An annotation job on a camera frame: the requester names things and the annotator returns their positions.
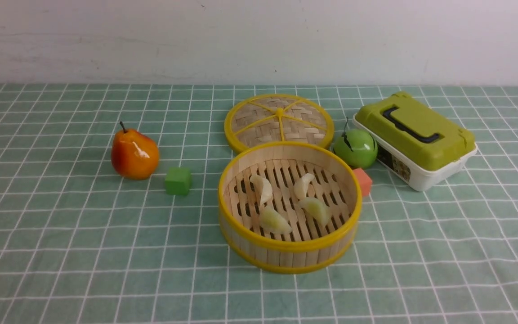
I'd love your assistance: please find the white dumpling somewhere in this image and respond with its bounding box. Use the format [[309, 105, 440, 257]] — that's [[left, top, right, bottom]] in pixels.
[[293, 173, 315, 201], [249, 175, 273, 206]]

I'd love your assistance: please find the pale green dumpling bottom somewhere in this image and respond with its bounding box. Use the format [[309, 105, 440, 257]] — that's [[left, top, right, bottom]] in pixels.
[[259, 206, 292, 234]]

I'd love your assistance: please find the pale yellow dumpling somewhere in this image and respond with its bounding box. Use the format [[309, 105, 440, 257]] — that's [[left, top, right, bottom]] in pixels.
[[299, 197, 331, 226]]

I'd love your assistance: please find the woven bamboo steamer lid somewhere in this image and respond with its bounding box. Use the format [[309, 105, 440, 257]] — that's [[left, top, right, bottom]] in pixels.
[[223, 94, 335, 153]]

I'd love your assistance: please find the bamboo steamer tray yellow rim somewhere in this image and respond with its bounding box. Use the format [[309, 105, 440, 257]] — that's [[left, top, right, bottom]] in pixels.
[[218, 142, 362, 274]]

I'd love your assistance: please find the green cube block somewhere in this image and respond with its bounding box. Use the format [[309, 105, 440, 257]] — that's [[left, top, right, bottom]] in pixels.
[[165, 167, 192, 196]]

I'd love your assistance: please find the green apple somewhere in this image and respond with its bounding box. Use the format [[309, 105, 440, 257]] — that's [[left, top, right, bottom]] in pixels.
[[331, 120, 378, 169]]

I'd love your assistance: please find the orange cube block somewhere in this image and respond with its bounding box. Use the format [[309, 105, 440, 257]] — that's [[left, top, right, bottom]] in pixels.
[[353, 168, 373, 197]]

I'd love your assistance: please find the orange red pear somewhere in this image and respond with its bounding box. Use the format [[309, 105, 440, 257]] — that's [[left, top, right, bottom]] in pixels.
[[111, 121, 160, 180]]

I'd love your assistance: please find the green lidded white box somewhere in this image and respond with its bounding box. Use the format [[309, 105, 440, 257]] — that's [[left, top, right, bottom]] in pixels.
[[353, 91, 478, 192]]

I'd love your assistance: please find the green checkered tablecloth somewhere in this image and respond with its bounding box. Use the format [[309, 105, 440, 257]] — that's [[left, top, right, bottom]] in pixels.
[[0, 84, 518, 324]]

